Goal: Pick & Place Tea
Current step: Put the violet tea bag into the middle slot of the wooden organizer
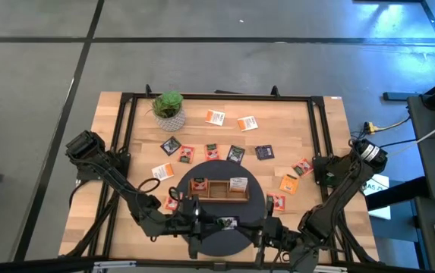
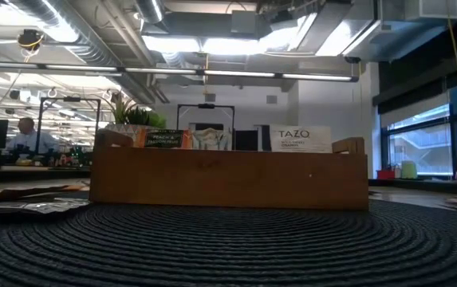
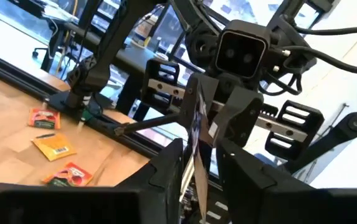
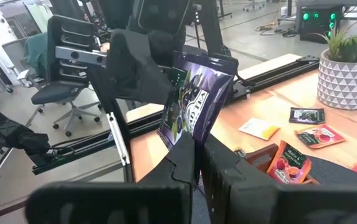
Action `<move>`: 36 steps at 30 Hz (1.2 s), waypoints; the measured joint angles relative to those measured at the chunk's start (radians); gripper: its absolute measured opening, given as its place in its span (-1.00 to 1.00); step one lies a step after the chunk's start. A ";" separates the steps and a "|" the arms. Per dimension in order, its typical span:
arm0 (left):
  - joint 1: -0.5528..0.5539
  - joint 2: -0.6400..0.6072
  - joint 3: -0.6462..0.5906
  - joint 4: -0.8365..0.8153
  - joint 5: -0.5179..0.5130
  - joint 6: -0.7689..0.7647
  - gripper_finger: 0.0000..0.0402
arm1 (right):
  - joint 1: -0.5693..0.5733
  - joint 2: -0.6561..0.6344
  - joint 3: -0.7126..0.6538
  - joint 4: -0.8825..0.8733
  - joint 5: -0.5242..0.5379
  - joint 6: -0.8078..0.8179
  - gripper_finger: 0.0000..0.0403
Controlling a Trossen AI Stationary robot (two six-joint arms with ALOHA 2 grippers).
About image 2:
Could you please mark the long linear ceiling light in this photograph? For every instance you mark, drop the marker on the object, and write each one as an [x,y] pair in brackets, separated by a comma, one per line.
[236,73]

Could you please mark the red box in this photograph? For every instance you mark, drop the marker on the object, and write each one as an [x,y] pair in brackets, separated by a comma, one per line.
[385,174]

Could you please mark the grey wall speaker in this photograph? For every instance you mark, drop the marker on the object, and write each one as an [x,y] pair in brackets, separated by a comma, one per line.
[210,97]
[271,99]

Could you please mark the white ceiling air unit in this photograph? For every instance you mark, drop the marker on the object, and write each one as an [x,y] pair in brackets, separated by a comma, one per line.
[431,10]

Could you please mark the wooden three-compartment tray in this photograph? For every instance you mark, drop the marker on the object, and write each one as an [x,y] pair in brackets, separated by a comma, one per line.
[228,179]

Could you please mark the grey ceiling junction box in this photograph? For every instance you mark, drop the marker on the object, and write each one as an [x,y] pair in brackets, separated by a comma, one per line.
[244,22]

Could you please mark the black ceiling sensor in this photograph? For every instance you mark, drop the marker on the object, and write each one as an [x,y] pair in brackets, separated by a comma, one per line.
[30,38]

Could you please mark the round dark woven placemat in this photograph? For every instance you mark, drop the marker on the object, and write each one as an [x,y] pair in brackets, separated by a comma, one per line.
[228,247]

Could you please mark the dark window ledge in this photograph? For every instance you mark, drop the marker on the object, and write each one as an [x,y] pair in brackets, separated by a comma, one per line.
[431,185]

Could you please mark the succulent in patterned white pot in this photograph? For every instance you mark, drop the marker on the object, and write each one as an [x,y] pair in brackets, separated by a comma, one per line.
[132,115]

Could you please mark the white orange Tazo tea packet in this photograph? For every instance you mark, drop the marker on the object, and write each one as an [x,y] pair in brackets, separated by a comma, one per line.
[300,139]

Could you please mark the silver round ventilation duct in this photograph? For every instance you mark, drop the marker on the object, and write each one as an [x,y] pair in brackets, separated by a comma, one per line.
[150,10]

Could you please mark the person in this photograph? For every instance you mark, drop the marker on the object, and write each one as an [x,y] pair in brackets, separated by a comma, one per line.
[32,139]

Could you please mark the black robot station frame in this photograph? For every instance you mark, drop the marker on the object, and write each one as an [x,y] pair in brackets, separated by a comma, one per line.
[206,106]
[68,99]

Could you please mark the dark background desk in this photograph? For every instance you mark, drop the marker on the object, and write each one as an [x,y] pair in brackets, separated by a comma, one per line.
[32,173]

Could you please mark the pale green container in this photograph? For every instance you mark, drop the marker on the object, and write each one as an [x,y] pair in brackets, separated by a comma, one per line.
[409,170]

